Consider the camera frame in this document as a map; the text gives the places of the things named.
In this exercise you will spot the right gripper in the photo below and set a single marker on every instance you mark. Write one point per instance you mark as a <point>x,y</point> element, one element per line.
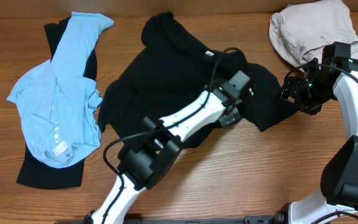
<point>289,92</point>

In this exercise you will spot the black t-shirt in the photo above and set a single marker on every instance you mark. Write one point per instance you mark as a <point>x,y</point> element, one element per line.
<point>173,70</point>

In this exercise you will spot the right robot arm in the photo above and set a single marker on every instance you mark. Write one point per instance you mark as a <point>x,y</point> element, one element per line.
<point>334,77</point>

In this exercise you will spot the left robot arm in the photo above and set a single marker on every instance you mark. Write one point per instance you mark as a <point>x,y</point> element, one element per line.
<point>146,157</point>

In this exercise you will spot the folded beige trousers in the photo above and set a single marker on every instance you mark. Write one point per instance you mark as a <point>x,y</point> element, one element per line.
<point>300,32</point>

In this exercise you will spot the light blue shirt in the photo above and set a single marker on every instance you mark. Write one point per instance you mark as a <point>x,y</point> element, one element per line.
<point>56,102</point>

